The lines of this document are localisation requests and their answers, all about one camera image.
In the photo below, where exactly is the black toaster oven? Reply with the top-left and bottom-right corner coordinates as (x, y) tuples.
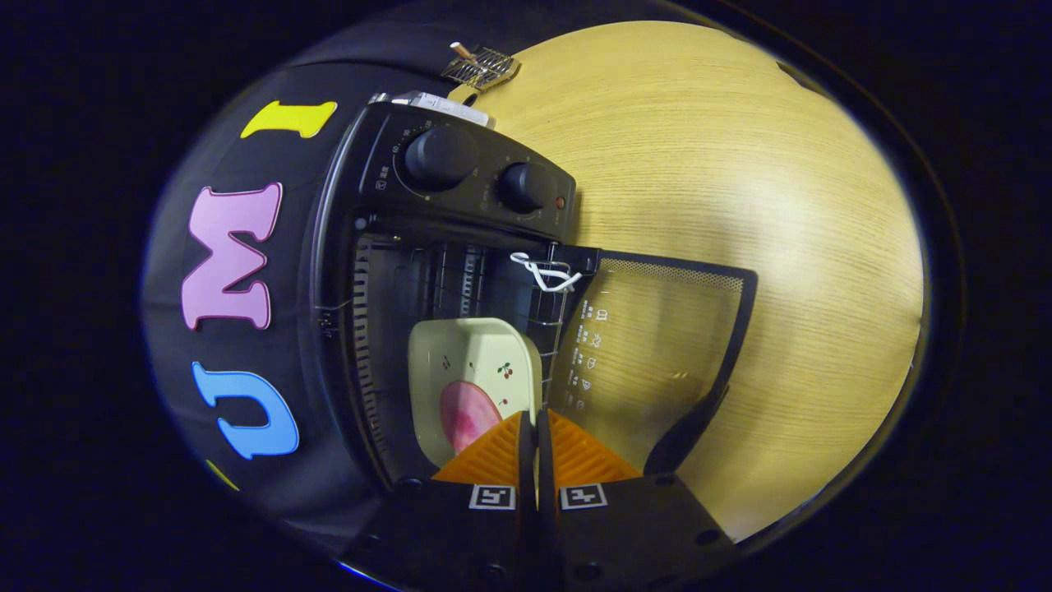
(312, 100), (759, 494)

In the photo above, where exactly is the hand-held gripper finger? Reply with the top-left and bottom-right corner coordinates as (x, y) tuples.
(341, 409), (539, 589)
(537, 409), (741, 589)

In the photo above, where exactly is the white cord loop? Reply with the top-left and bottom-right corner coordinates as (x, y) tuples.
(510, 251), (583, 293)

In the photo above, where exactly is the pink ham slice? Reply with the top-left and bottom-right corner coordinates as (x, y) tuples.
(439, 381), (504, 456)

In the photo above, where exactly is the wire mesh holder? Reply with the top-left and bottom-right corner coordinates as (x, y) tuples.
(441, 43), (520, 91)

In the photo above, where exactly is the clear bottle pink label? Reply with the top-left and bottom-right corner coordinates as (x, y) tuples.
(370, 90), (498, 130)

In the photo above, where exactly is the cream square plate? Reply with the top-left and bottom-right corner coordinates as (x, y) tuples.
(408, 317), (545, 469)

